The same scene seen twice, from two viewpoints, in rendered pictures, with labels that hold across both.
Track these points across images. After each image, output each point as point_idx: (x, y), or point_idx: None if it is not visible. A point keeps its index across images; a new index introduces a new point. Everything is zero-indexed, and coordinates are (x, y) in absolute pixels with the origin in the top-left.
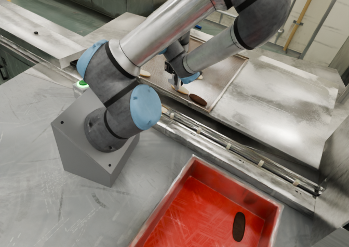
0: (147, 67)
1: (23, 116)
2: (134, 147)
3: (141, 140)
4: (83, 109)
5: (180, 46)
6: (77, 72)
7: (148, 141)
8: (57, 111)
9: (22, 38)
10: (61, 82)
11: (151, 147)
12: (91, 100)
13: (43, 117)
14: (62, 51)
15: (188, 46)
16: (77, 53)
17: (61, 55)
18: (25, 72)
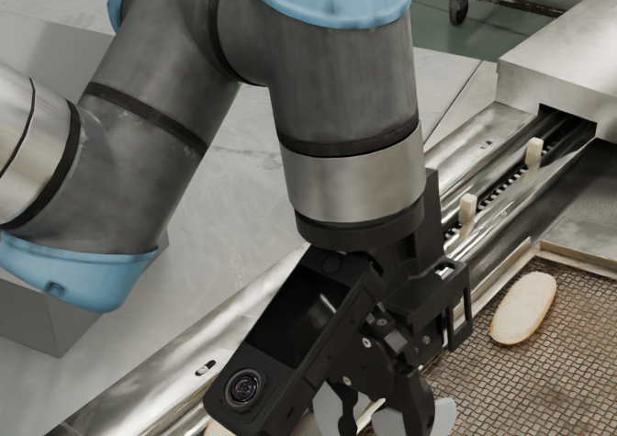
0: (592, 327)
1: (241, 97)
2: (12, 332)
3: (58, 364)
4: (8, 52)
5: (131, 61)
6: (486, 136)
7: (45, 392)
8: (269, 148)
9: None
10: (442, 133)
11: (4, 400)
12: (52, 59)
13: (237, 128)
14: (565, 58)
15: (332, 192)
16: (584, 91)
17: (527, 59)
18: (481, 64)
